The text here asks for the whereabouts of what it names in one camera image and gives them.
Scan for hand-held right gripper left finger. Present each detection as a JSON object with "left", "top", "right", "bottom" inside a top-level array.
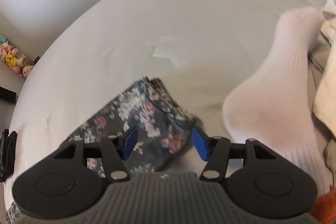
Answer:
[{"left": 54, "top": 126, "right": 138, "bottom": 182}]

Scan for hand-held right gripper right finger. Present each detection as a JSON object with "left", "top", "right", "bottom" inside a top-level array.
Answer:
[{"left": 192, "top": 127, "right": 277, "bottom": 182}]

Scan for grey floral pants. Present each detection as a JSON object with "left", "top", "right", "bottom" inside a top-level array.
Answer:
[{"left": 5, "top": 77, "right": 197, "bottom": 224}]

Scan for white sock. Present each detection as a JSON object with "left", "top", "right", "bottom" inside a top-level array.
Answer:
[{"left": 222, "top": 6, "right": 331, "bottom": 198}]

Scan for folded black pants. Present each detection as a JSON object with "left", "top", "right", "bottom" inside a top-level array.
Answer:
[{"left": 0, "top": 129, "right": 18, "bottom": 183}]

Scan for bed with white sheet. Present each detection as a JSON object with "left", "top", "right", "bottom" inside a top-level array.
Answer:
[{"left": 4, "top": 0, "right": 331, "bottom": 214}]

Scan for beige garment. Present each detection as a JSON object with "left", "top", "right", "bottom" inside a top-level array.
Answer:
[{"left": 323, "top": 140, "right": 336, "bottom": 170}]

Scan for cream cloth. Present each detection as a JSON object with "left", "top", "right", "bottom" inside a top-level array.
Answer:
[{"left": 312, "top": 51, "right": 336, "bottom": 140}]

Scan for orange cloth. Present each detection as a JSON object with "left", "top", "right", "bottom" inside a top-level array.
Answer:
[{"left": 310, "top": 185, "right": 336, "bottom": 224}]

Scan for column of plush toys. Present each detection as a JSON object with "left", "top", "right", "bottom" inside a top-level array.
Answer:
[{"left": 0, "top": 34, "right": 34, "bottom": 78}]

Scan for black hanging strap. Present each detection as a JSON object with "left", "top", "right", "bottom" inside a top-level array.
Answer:
[{"left": 0, "top": 87, "right": 17, "bottom": 104}]

